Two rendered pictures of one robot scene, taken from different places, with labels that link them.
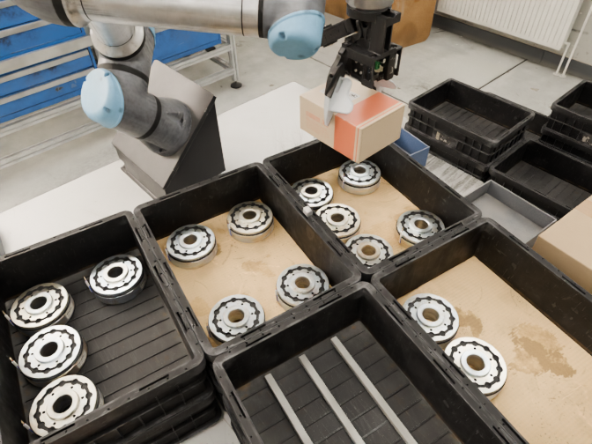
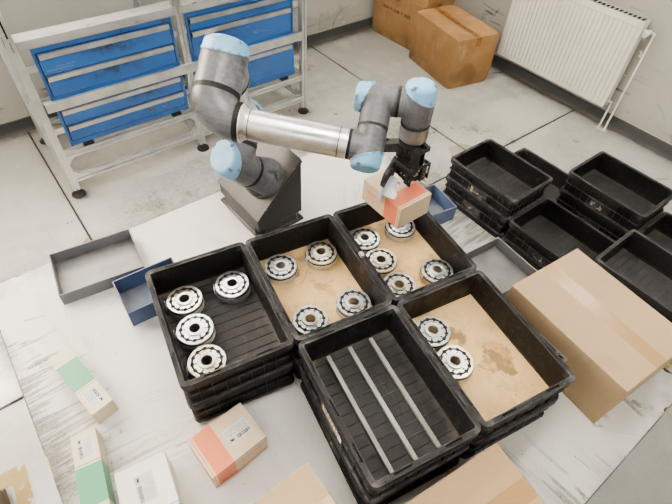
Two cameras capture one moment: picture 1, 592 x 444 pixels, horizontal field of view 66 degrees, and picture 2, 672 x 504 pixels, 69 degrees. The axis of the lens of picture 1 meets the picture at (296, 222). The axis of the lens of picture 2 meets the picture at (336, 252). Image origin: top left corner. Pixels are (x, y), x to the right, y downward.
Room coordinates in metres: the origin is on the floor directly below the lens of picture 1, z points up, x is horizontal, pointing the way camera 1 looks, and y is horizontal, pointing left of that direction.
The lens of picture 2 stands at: (-0.32, 0.04, 2.02)
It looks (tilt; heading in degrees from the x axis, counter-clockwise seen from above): 48 degrees down; 1
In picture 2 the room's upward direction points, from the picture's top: 4 degrees clockwise
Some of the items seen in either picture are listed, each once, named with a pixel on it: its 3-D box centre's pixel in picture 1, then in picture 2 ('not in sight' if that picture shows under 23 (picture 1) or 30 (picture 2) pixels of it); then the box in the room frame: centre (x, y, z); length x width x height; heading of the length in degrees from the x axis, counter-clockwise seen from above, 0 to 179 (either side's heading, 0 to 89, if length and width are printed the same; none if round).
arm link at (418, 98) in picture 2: not in sight; (417, 103); (0.75, -0.12, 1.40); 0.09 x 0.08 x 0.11; 81
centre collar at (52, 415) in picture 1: (62, 404); (206, 360); (0.31, 0.37, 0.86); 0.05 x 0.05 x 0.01
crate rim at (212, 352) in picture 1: (239, 244); (315, 272); (0.59, 0.11, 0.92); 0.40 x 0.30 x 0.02; 30
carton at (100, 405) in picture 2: not in sight; (83, 384); (0.28, 0.74, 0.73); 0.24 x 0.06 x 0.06; 51
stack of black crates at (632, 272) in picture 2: not in sight; (631, 305); (0.98, -1.23, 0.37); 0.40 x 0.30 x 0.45; 41
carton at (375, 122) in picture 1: (350, 116); (395, 196); (0.77, -0.11, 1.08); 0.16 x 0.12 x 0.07; 41
